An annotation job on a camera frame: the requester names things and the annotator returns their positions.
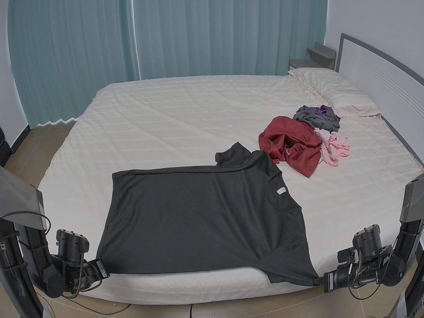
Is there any purple garment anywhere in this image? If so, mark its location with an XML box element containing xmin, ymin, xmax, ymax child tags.
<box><xmin>300</xmin><ymin>106</ymin><xmax>333</xmax><ymax>115</ymax></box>

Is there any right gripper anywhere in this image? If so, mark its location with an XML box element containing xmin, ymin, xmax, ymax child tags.
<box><xmin>322</xmin><ymin>269</ymin><xmax>346</xmax><ymax>293</ymax></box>

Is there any black T-shirt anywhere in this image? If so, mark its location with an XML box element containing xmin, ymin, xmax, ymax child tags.
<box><xmin>96</xmin><ymin>142</ymin><xmax>319</xmax><ymax>287</ymax></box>

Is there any bed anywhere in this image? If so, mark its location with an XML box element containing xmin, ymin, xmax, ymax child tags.
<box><xmin>33</xmin><ymin>33</ymin><xmax>424</xmax><ymax>305</ymax></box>

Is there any dark red shirt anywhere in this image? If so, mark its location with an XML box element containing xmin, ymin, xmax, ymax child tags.
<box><xmin>258</xmin><ymin>115</ymin><xmax>323</xmax><ymax>178</ymax></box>

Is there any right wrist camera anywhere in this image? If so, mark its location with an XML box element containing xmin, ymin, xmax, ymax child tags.
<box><xmin>337</xmin><ymin>248</ymin><xmax>354</xmax><ymax>265</ymax></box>

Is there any pink garment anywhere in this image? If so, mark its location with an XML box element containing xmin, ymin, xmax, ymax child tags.
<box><xmin>313</xmin><ymin>128</ymin><xmax>351</xmax><ymax>166</ymax></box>

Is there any cream pillow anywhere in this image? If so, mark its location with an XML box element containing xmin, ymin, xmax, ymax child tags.
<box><xmin>287</xmin><ymin>67</ymin><xmax>381</xmax><ymax>117</ymax></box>

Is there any grey garment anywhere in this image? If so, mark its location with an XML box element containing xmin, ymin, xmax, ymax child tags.
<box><xmin>292</xmin><ymin>106</ymin><xmax>342</xmax><ymax>132</ymax></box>

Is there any blue-green curtain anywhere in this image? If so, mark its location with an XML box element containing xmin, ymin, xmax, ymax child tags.
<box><xmin>132</xmin><ymin>0</ymin><xmax>328</xmax><ymax>77</ymax></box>
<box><xmin>8</xmin><ymin>0</ymin><xmax>141</xmax><ymax>128</ymax></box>

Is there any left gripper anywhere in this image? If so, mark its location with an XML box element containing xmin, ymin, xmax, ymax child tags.
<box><xmin>86</xmin><ymin>258</ymin><xmax>111</xmax><ymax>281</ymax></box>

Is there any grey bedside table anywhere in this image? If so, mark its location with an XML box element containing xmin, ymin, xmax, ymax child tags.
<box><xmin>289</xmin><ymin>42</ymin><xmax>337</xmax><ymax>70</ymax></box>

